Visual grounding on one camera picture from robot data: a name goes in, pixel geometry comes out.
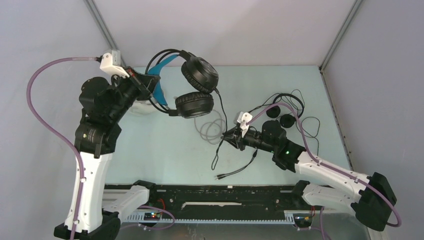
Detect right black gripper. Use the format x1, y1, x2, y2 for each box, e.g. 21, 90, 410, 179
220, 125, 276, 154

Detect small black on-ear headphones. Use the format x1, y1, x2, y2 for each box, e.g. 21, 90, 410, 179
246, 89, 322, 157

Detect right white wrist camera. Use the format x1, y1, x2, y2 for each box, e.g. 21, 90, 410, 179
235, 111, 253, 138

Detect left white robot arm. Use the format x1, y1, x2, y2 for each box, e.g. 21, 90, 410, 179
53, 67, 160, 240

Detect right aluminium frame post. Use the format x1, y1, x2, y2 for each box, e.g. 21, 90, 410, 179
319, 0, 365, 74

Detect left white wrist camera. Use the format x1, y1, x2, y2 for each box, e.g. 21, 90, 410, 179
99, 49, 130, 78

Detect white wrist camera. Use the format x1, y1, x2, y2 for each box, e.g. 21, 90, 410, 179
99, 49, 130, 78
235, 111, 253, 138

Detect left aluminium frame post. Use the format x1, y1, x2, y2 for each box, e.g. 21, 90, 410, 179
83, 0, 119, 50

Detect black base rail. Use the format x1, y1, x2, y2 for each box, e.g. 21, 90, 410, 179
104, 184, 332, 221

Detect aluminium frame post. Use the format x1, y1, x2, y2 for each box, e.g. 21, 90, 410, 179
319, 0, 365, 74
83, 0, 119, 50

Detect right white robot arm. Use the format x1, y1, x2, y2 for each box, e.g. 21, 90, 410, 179
221, 120, 397, 232

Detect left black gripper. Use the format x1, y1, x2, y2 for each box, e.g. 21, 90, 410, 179
107, 65, 160, 122

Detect black headset with blue band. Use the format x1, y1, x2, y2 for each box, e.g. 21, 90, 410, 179
145, 48, 223, 119

